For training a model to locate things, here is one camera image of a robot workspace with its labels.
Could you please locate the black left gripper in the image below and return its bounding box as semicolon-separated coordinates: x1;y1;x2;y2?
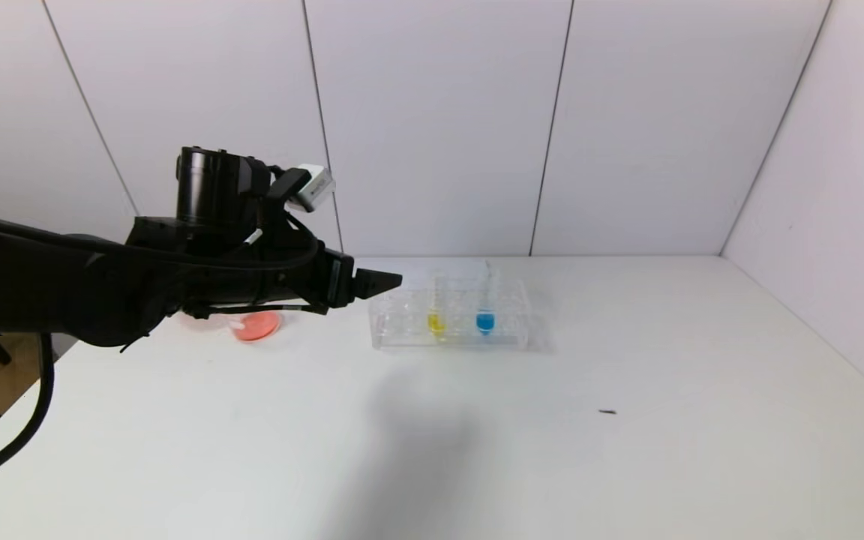
271;238;403;314

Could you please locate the test tube with yellow pigment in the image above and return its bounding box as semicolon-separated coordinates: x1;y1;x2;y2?
428;270;449;340

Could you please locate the test tube with blue pigment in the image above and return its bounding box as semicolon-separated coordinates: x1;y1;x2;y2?
476;260;497;337

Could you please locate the clear glass beaker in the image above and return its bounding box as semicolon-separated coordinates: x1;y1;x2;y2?
226;310;284;344

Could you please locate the clear acrylic test tube rack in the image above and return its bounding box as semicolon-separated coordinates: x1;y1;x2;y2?
370;274;535;353

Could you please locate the white paper sheet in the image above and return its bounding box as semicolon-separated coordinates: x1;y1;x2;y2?
394;259;491;286

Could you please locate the pink plastic bowl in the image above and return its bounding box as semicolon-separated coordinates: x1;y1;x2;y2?
174;311;232;332

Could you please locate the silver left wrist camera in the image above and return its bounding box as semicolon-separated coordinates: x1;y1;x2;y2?
287;164;336;213

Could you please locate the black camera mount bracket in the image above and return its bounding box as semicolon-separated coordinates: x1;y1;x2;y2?
265;166;312;222

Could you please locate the black cable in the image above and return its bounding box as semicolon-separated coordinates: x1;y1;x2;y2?
0;334;56;489

